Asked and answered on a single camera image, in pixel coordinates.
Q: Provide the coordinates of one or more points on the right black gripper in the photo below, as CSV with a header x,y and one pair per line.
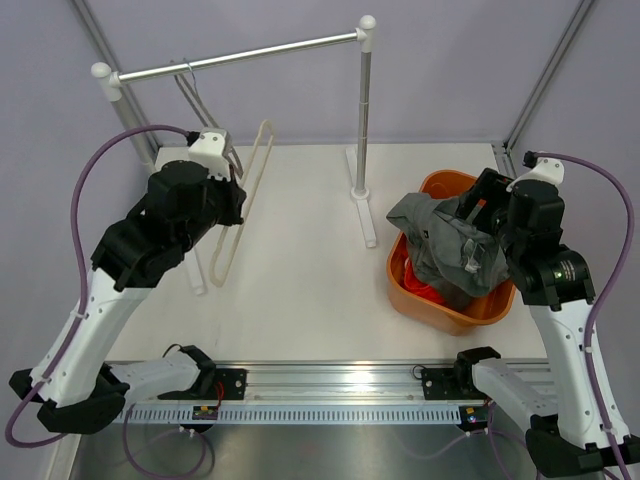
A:
x,y
490,186

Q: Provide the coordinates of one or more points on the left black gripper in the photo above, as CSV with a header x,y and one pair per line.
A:
x,y
235,197

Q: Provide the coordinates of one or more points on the grey shorts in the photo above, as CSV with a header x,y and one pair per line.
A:
x,y
447,253

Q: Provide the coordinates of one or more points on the white clothes hanger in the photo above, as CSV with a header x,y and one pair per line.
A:
x,y
229,238

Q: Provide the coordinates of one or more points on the orange shorts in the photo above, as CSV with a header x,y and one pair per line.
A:
x,y
413,285

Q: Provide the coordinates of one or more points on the grey clothes hanger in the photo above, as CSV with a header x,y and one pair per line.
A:
x,y
187,85

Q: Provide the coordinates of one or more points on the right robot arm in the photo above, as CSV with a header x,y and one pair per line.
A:
x,y
581,431

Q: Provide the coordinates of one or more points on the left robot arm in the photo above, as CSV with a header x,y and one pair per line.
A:
x,y
128,262

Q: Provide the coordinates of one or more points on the orange plastic basket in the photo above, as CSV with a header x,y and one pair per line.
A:
x,y
480,312

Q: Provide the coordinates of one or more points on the clothes rack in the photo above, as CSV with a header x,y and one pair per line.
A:
x,y
113,82

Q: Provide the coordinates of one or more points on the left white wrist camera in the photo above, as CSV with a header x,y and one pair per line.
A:
x,y
210,148

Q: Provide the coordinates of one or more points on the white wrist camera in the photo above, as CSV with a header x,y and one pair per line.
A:
x,y
210,148
540,168

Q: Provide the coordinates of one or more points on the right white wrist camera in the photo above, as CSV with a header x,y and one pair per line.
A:
x,y
540,168

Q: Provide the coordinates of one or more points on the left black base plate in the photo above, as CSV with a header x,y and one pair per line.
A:
x,y
229,382

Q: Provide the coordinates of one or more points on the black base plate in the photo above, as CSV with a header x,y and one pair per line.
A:
x,y
445,384
229,382

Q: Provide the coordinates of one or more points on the aluminium rail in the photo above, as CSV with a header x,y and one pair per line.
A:
x,y
330,380

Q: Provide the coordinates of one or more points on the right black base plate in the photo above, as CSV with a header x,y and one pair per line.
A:
x,y
445,384

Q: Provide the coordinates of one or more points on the white slotted cable duct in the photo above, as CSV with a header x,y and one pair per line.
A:
x,y
244,414

